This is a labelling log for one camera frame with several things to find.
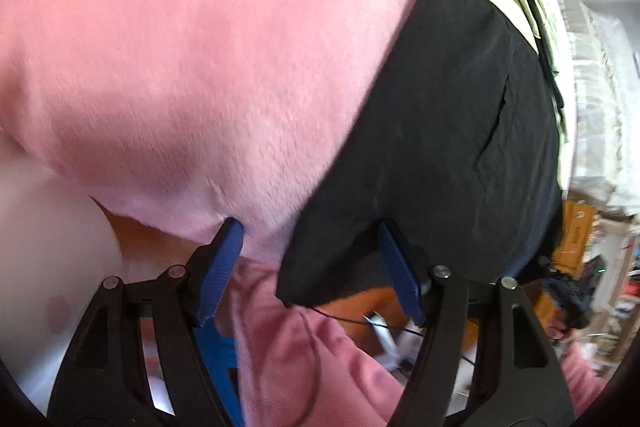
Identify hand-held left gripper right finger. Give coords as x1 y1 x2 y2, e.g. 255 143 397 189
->
378 219 576 427

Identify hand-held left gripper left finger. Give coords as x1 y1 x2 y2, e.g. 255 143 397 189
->
47 218 244 427

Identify green and black hooded jacket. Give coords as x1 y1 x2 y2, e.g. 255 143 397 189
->
275 0 571 308

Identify wooden drawer cabinet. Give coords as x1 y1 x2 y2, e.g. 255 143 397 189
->
562 202 601 268

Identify person's pink trousers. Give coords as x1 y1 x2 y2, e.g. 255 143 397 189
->
235 257 416 427

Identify pink plush bed blanket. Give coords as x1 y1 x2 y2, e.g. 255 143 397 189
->
0 0 456 268

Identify lace-covered furniture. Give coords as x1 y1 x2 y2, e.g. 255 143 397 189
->
555 0 640 218

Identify black cable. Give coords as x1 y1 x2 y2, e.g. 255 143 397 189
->
287 302 476 368

